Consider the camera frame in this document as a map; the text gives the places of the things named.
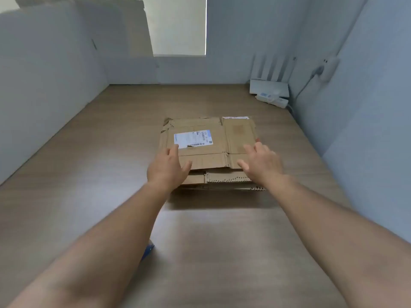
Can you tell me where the person's left hand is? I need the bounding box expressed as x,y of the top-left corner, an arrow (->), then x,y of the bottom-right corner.
146,144 -> 193,195

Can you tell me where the person's right hand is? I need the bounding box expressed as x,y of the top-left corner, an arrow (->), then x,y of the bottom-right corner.
237,142 -> 286,189

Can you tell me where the stack of cardboard boxes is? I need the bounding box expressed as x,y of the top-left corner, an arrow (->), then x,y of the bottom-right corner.
179,182 -> 267,192

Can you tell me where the small brown cardboard box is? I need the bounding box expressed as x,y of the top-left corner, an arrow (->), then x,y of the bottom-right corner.
156,116 -> 261,172

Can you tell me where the blue tape dispenser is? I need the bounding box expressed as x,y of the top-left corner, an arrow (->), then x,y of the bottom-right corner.
140,240 -> 156,262

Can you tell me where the person's right forearm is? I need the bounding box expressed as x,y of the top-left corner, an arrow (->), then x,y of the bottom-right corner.
265,176 -> 411,308

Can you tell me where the person's left forearm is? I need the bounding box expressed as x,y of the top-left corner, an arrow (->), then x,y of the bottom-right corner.
6,181 -> 170,308

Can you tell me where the white power strip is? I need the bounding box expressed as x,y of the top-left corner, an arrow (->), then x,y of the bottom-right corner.
255,89 -> 289,109

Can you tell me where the white router with antennas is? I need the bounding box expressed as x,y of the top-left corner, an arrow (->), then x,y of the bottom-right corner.
249,53 -> 291,98

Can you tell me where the bright window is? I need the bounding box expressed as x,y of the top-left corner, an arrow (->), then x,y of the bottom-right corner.
141,0 -> 207,56

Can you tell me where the grey power cable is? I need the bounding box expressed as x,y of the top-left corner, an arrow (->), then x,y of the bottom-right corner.
292,65 -> 325,110

